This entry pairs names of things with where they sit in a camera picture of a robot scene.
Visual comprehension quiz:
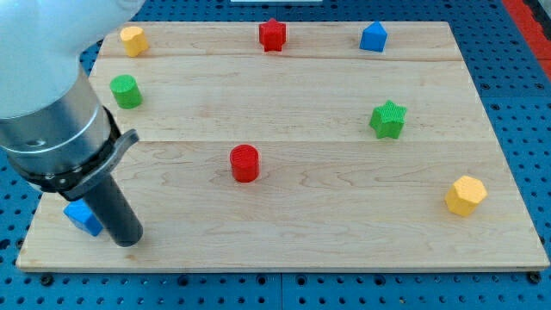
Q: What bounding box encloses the yellow hexagon block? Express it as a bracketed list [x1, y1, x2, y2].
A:
[444, 176, 488, 217]

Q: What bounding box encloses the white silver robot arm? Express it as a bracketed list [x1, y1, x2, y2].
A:
[1, 0, 144, 201]

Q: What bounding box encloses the wooden board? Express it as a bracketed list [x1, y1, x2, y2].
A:
[16, 22, 549, 273]

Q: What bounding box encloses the red cylinder block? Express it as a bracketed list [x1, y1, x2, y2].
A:
[229, 144, 260, 183]

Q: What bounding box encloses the green star block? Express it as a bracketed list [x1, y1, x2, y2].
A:
[369, 100, 407, 139]

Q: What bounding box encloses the red star block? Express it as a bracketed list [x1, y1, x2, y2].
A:
[258, 18, 287, 52]

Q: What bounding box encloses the blue pentagon block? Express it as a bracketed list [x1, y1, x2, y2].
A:
[359, 22, 387, 53]

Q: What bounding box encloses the green cylinder block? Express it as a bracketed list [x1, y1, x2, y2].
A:
[109, 74, 143, 109]

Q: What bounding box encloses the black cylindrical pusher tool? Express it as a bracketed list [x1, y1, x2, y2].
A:
[84, 175, 143, 247]

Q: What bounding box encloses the yellow heart block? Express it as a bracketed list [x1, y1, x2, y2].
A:
[120, 26, 149, 57]

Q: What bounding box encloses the blue cube block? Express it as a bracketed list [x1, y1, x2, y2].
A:
[64, 200, 103, 237]

